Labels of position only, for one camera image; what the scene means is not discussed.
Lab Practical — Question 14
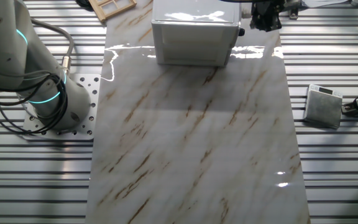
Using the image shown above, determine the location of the silver digital scale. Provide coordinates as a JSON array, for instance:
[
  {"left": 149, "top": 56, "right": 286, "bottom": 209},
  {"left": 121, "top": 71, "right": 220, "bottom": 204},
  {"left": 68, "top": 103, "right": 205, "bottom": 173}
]
[{"left": 303, "top": 83, "right": 344, "bottom": 130}]

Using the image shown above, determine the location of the black base cable bundle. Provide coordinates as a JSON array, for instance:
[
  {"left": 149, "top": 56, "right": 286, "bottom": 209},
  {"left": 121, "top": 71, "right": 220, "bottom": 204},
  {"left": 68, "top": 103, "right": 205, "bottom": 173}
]
[{"left": 0, "top": 71, "right": 70, "bottom": 136}]

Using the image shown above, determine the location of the wooden window frame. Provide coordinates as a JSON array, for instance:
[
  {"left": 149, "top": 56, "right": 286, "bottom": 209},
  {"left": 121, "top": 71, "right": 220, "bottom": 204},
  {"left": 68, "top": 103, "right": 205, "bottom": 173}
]
[{"left": 87, "top": 0, "right": 137, "bottom": 22}]

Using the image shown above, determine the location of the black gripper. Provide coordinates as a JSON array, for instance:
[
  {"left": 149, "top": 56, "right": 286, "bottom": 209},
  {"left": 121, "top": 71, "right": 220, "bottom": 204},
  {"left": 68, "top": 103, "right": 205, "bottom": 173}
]
[{"left": 249, "top": 0, "right": 285, "bottom": 33}]

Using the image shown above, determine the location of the gray robot cable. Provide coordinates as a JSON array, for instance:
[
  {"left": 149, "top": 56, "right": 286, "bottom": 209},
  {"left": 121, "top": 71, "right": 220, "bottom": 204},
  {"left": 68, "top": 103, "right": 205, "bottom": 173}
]
[{"left": 29, "top": 17, "right": 75, "bottom": 75}]

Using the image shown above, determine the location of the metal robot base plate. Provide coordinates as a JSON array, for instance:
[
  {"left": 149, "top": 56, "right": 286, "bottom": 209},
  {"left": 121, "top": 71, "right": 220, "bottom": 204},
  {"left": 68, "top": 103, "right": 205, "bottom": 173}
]
[{"left": 22, "top": 73, "right": 102, "bottom": 141}]

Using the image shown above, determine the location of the white cabinet body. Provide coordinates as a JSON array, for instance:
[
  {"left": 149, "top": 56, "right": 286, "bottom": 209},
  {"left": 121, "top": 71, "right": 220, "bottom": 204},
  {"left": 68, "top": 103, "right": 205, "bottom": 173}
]
[{"left": 150, "top": 0, "right": 242, "bottom": 67}]

